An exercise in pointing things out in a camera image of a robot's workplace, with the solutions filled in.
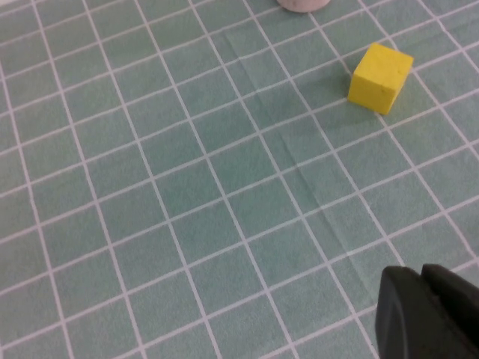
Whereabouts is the yellow foam cube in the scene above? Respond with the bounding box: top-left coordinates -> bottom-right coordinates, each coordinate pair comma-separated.
347,42 -> 415,115

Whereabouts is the green white-grid tablecloth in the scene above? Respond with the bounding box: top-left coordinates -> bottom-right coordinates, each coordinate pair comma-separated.
0,0 -> 479,359

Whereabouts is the pink speckled plastic cup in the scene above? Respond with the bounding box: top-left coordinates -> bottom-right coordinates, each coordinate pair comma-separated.
276,0 -> 332,13

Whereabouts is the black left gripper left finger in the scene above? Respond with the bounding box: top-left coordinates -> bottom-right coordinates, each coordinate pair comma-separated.
375,265 -> 448,359

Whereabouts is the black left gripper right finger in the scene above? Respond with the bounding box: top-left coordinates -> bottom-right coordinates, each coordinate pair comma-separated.
421,263 -> 479,359

